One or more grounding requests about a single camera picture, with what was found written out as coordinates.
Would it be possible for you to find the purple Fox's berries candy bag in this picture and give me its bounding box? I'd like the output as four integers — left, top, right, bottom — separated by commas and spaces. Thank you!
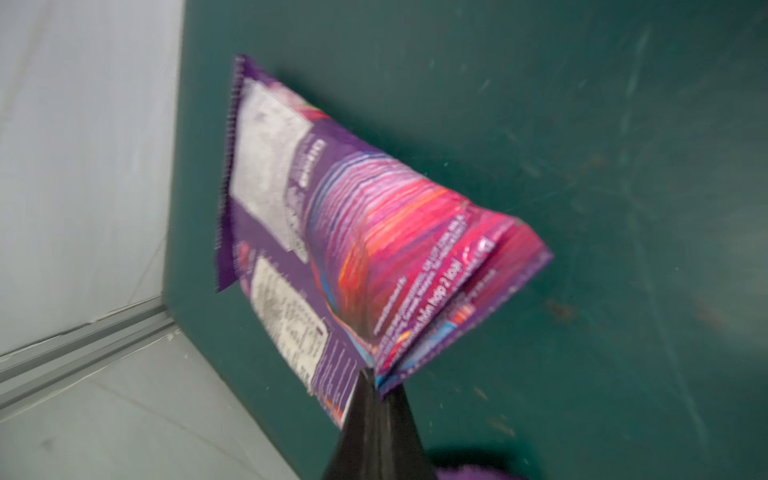
435, 465, 521, 480

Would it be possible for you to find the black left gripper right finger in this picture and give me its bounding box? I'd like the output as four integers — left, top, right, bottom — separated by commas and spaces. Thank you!
377, 386, 437, 480

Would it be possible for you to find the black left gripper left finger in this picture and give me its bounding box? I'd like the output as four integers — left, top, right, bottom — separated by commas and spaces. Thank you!
323, 369, 378, 480

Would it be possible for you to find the purple candy bag back side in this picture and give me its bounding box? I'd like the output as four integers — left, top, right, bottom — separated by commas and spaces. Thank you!
215, 55, 552, 425

